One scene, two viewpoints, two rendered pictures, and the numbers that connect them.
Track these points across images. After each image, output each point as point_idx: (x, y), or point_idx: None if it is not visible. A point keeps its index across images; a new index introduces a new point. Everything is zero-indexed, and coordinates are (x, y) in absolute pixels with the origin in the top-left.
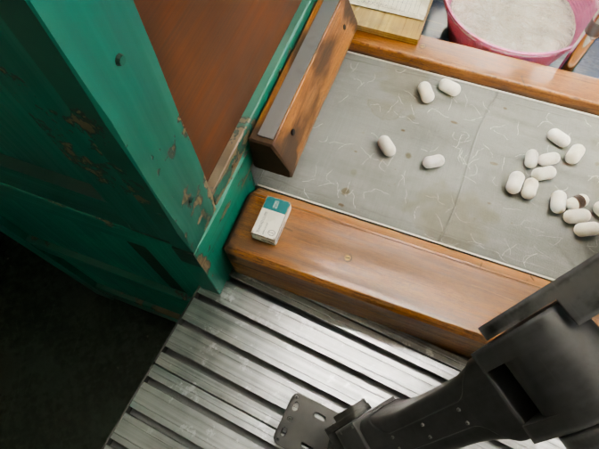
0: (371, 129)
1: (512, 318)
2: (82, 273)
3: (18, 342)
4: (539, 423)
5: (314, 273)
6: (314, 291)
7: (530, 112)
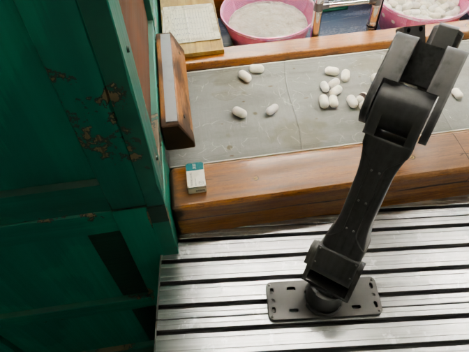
0: (224, 108)
1: (370, 96)
2: (21, 350)
3: None
4: (408, 137)
5: (241, 195)
6: (243, 214)
7: (309, 65)
